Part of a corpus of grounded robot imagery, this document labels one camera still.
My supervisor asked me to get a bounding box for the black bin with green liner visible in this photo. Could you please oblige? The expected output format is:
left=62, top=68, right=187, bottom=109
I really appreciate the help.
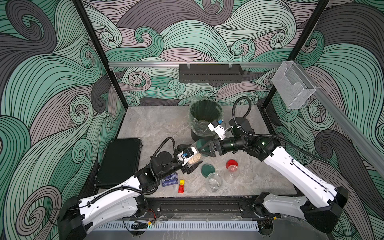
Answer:
left=189, top=99, right=223, bottom=141

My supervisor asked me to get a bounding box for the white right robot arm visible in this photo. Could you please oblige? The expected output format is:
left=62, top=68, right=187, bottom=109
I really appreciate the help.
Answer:
left=197, top=136, right=349, bottom=234

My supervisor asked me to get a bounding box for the black corner frame post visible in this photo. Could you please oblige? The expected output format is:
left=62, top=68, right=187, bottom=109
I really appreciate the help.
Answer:
left=73, top=0, right=129, bottom=112

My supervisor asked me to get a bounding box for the blue card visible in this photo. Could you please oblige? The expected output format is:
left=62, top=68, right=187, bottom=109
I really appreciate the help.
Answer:
left=161, top=173, right=179, bottom=187

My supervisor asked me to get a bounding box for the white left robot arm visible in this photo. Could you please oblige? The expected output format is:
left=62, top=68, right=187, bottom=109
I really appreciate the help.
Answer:
left=57, top=148, right=204, bottom=240

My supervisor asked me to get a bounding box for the red jar lid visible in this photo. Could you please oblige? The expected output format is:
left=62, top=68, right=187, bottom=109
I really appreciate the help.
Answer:
left=226, top=159, right=239, bottom=172

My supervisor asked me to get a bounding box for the black wall shelf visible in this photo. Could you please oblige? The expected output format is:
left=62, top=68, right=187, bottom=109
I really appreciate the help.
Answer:
left=179, top=65, right=244, bottom=85

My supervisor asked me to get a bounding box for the green-lidded oatmeal jar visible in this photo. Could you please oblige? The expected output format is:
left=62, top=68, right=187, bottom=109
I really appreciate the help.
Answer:
left=187, top=142, right=207, bottom=165

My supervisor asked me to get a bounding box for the red-lidded oatmeal jar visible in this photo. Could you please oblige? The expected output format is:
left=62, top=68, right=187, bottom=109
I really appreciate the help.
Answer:
left=224, top=165, right=240, bottom=184

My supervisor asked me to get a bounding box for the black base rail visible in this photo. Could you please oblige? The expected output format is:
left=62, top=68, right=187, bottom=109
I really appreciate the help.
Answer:
left=146, top=196, right=261, bottom=220

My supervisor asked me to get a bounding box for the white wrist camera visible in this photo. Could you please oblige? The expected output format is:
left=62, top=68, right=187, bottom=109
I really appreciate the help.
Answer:
left=208, top=119, right=227, bottom=141
left=177, top=147, right=198, bottom=166

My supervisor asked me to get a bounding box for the red yellow toy block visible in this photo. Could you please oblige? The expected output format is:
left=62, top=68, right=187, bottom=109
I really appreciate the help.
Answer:
left=178, top=180, right=185, bottom=194

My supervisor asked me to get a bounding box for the black flat tray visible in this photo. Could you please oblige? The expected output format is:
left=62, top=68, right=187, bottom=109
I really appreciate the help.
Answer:
left=95, top=138, right=143, bottom=189

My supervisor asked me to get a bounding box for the glass oatmeal jar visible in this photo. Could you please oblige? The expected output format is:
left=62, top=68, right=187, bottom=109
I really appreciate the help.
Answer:
left=207, top=173, right=223, bottom=193

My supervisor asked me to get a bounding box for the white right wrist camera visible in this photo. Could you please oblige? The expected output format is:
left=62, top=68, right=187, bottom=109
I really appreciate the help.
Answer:
left=208, top=119, right=227, bottom=141

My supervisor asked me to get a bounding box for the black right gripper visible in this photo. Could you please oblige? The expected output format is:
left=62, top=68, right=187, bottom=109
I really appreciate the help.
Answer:
left=198, top=136, right=246, bottom=158

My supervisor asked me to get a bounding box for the green jar lid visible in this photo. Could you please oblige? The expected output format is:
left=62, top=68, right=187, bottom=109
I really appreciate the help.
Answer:
left=196, top=139, right=215, bottom=157
left=201, top=164, right=216, bottom=178

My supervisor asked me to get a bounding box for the clear acrylic wall holder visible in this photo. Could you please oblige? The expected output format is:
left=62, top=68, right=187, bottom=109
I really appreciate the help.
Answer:
left=272, top=61, right=316, bottom=110

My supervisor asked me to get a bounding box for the white slotted cable duct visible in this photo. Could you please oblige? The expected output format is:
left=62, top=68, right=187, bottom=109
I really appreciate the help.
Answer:
left=96, top=220, right=259, bottom=232

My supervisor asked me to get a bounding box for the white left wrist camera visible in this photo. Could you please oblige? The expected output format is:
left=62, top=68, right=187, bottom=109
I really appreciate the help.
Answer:
left=177, top=147, right=198, bottom=166

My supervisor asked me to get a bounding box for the aluminium wall rail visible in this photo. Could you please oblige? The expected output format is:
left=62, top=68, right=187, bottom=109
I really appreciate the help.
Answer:
left=108, top=61, right=282, bottom=69

